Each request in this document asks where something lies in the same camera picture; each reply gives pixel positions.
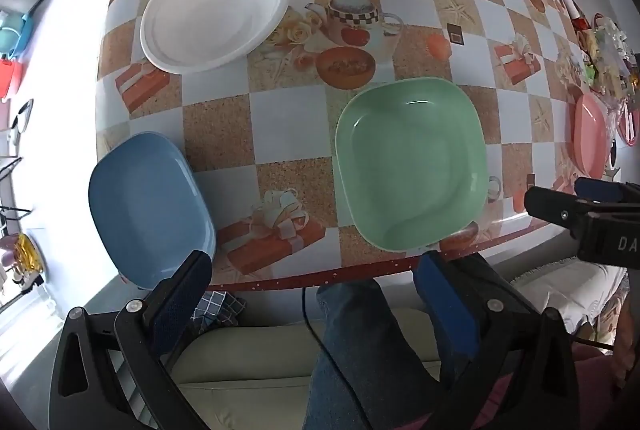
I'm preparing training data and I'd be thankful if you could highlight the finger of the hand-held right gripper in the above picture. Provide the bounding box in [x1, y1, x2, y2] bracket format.
[574, 177, 640, 211]
[525, 186, 603, 241]

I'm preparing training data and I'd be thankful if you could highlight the person's jeans leg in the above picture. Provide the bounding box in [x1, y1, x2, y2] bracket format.
[302, 280, 446, 430]

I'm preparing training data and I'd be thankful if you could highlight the pink square plate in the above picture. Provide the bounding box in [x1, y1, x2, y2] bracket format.
[572, 92, 613, 181]

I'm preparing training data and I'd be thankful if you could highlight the black cable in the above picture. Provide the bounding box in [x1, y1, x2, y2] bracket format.
[301, 287, 371, 430]

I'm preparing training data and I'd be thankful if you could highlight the large white round plate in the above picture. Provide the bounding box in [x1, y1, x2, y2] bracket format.
[140, 0, 291, 73]

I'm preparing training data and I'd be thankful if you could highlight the teal plastic container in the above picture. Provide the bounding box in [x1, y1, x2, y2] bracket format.
[0, 10, 37, 60]

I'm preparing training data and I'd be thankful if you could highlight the printed checkered tablecloth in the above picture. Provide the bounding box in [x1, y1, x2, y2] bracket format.
[95, 0, 640, 291]

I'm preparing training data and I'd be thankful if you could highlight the maroon cloth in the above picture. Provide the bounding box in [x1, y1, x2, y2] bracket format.
[570, 340, 640, 430]

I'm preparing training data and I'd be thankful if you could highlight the clear wrapped snack tray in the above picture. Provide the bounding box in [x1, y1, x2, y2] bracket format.
[580, 12, 640, 111]

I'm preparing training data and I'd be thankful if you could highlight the red plastic basket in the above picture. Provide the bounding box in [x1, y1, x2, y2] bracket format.
[0, 57, 27, 101]

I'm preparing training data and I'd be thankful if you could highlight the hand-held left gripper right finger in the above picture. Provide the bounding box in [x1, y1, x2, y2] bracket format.
[414, 251, 581, 430]

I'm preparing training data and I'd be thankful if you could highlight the blue square plate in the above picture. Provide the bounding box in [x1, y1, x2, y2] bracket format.
[88, 132, 217, 289]

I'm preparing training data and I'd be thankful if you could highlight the green square plate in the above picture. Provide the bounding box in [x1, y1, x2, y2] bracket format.
[334, 78, 488, 253]

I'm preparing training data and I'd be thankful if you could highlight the blue checked cloth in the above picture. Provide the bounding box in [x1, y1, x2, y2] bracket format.
[192, 291, 247, 328]

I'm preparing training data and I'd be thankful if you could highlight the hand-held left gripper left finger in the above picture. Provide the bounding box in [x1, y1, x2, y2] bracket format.
[48, 250, 216, 430]

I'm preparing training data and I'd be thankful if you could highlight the yellow wrapped object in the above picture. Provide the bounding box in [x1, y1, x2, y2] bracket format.
[15, 232, 45, 275]

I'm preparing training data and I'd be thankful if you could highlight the white fringed cushion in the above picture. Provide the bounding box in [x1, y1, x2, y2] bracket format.
[510, 255, 628, 341]

